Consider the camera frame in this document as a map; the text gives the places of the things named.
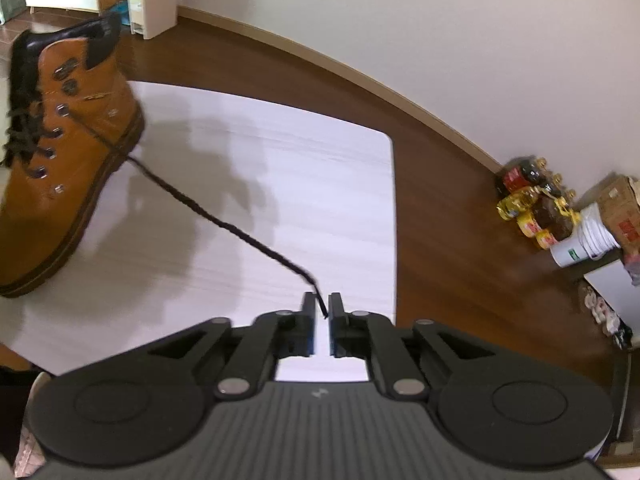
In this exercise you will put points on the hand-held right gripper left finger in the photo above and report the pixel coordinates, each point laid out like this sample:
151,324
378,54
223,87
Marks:
305,330

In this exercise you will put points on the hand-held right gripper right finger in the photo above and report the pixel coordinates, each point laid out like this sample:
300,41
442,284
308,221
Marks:
340,330

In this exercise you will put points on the dark brown shoelace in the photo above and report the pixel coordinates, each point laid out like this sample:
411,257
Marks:
235,231

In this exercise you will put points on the tan leather boot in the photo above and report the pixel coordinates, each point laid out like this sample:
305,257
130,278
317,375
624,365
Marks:
65,185

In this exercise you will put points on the cluster of oil bottles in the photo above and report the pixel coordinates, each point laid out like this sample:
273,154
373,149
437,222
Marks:
540,210

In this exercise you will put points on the white plastic bucket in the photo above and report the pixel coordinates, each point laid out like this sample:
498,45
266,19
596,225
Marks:
585,245

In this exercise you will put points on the red printed cardboard box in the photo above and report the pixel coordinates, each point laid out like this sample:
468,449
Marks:
620,210

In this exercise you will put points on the white trash bin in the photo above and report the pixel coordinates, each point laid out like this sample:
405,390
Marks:
152,10

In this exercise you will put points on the blue plastic item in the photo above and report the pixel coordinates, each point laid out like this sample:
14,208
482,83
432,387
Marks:
120,8

